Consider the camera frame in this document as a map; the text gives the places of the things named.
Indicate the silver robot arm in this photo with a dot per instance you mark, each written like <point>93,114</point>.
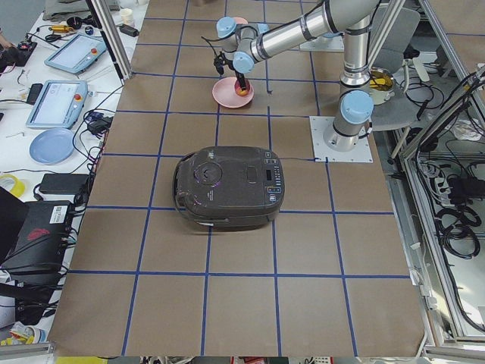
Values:
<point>244,45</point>

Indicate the dark grey rice cooker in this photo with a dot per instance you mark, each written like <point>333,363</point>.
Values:
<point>229,186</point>

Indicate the pink bowl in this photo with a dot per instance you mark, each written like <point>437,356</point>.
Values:
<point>240,21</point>

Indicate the grey office chair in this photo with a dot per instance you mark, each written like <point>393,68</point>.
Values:
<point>396,112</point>

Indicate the aluminium frame post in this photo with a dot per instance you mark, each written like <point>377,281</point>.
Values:
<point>103,19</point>

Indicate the black power adapter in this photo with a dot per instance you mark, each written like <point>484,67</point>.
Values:
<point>61,184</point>

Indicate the yellow bowl on chair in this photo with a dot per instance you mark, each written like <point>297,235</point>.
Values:
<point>382,85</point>

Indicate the yellow tape roll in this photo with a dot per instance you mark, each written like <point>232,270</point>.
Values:
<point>12,184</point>

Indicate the lower teach pendant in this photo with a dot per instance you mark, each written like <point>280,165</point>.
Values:
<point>58,105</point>

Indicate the pink plate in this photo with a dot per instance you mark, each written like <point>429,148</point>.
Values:
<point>228,94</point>

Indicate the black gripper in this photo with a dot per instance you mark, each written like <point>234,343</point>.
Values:
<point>240,76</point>

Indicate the upper teach pendant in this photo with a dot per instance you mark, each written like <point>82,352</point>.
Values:
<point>77,55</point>

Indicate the teach pendant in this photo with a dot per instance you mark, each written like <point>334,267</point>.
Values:
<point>58,105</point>
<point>77,55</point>

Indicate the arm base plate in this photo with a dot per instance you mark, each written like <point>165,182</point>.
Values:
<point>325,43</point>
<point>329,146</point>

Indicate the red apple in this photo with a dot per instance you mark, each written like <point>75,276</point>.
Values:
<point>242,87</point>

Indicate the black computer box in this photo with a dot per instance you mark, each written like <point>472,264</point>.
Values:
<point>34,238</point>

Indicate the blue plate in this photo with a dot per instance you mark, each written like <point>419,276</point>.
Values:
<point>52,146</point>

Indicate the black smartphone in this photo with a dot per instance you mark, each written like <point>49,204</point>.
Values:
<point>34,93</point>

